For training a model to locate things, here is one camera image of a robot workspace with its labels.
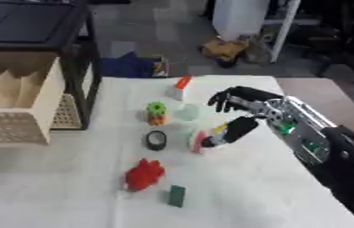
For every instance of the black chair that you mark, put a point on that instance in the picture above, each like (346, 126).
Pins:
(341, 44)

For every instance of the white cabinet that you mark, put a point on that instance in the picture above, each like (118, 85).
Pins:
(240, 19)

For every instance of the black tape roll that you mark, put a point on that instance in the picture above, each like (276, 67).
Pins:
(155, 140)

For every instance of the white block with orange top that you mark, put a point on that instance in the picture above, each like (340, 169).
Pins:
(179, 89)

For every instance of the red spiky toy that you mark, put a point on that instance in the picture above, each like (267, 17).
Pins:
(144, 175)

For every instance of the white pink and green disc toy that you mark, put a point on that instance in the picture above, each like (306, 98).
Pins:
(198, 142)

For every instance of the dark green rectangular block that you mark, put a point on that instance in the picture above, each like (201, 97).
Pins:
(176, 196)

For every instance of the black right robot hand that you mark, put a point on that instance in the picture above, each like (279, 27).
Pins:
(241, 127)

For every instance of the blue bag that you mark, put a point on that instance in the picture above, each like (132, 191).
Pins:
(131, 65)

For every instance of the pale translucent cup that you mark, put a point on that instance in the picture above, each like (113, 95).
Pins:
(189, 112)

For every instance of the pale compartment drawer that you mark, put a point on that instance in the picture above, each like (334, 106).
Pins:
(19, 112)

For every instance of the silver and black right robot arm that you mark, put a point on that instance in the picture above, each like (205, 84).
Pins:
(310, 133)

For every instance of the green and orange gear toy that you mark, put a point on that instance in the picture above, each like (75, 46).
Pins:
(155, 113)

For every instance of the tan bag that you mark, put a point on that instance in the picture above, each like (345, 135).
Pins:
(226, 49)

